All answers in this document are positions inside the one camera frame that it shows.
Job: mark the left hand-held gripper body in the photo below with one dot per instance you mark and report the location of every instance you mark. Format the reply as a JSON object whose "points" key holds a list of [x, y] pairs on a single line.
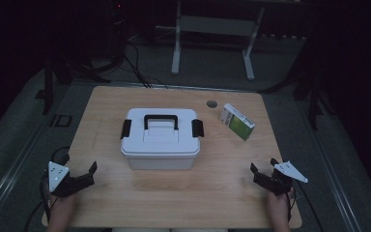
{"points": [[58, 175]]}

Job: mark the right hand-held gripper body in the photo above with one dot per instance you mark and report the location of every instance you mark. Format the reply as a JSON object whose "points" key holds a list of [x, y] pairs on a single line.
{"points": [[283, 180]]}

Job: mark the person's right hand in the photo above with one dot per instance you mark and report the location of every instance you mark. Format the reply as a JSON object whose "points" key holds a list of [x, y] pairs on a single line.
{"points": [[280, 209]]}

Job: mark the person's left hand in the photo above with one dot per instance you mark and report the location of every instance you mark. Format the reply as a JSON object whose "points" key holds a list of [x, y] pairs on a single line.
{"points": [[62, 209]]}

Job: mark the green and white medicine box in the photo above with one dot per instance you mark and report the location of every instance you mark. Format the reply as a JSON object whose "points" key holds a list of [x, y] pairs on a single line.
{"points": [[238, 124]]}

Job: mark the black tripod stand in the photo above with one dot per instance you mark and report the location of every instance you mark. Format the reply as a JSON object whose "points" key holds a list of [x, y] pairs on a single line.
{"points": [[314, 96], [48, 83]]}

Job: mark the round grey table grommet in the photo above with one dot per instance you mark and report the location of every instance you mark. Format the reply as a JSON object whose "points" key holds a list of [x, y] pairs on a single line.
{"points": [[212, 103]]}

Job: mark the dark equipment rack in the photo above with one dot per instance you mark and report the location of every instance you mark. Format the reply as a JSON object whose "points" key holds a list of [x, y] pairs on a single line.
{"points": [[119, 29]]}

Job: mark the white metal stand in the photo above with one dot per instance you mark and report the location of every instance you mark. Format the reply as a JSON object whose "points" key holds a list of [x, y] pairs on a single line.
{"points": [[215, 25]]}

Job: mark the metal floor rail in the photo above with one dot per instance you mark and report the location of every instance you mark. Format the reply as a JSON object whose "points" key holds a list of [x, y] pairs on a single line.
{"points": [[16, 174], [331, 167]]}

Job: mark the black rectangular floor frame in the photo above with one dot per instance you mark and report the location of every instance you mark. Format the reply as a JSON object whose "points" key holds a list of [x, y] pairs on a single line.
{"points": [[61, 121]]}

